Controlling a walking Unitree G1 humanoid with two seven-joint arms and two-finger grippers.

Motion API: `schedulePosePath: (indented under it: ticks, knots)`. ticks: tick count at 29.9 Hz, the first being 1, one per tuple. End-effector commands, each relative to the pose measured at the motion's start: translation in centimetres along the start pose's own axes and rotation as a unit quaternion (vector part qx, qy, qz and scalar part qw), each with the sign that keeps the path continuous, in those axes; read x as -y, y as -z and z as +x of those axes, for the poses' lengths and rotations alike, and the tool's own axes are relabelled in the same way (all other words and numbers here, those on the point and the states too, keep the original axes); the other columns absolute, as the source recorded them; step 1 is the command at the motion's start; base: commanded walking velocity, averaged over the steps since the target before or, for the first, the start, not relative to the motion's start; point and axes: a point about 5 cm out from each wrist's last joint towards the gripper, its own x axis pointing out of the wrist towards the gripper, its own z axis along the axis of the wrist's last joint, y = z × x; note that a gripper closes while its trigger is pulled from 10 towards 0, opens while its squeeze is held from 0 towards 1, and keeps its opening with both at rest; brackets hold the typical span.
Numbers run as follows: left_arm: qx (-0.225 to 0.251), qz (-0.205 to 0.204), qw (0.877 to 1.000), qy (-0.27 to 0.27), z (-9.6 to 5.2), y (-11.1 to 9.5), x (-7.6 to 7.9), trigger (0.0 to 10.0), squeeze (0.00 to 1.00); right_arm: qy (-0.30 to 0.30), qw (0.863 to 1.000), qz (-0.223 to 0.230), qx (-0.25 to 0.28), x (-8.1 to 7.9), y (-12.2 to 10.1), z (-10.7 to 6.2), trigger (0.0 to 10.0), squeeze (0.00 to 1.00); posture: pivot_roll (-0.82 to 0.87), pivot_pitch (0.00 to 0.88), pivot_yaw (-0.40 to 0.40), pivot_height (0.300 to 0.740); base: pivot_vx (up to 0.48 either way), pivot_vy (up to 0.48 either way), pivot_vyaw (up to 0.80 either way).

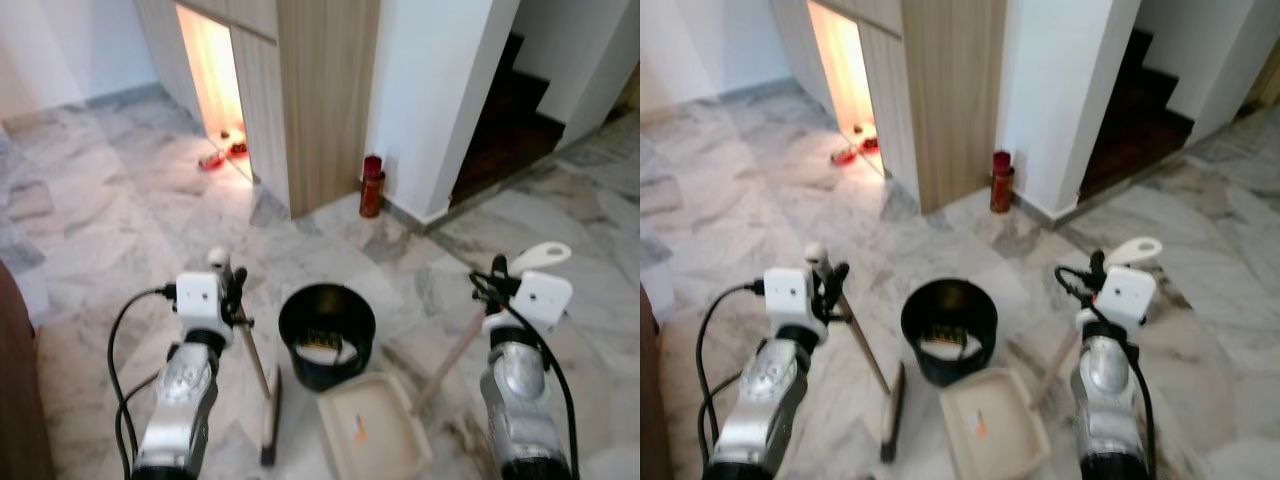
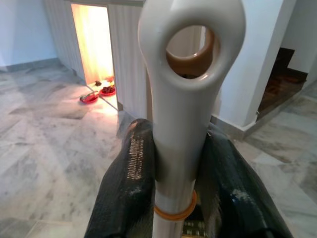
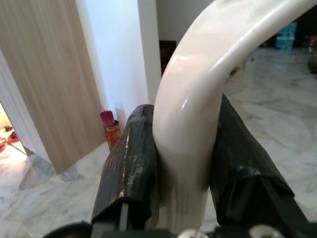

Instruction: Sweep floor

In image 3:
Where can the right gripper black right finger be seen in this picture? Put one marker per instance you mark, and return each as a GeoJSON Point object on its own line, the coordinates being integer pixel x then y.
{"type": "Point", "coordinates": [237, 161]}

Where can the light wooden door panel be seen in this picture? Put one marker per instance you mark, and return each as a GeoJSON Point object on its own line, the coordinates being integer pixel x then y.
{"type": "Point", "coordinates": [49, 74]}

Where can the dark wooden cabinet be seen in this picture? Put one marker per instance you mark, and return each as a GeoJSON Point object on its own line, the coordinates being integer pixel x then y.
{"type": "Point", "coordinates": [167, 55]}

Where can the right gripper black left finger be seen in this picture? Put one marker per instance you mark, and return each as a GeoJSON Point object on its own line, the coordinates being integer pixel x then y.
{"type": "Point", "coordinates": [133, 153]}

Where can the red spray can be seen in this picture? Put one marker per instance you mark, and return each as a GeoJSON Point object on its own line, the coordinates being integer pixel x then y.
{"type": "Point", "coordinates": [111, 129]}

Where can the blue paper carton box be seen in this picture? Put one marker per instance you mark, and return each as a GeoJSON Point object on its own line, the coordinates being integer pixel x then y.
{"type": "Point", "coordinates": [288, 29]}
{"type": "Point", "coordinates": [284, 42]}

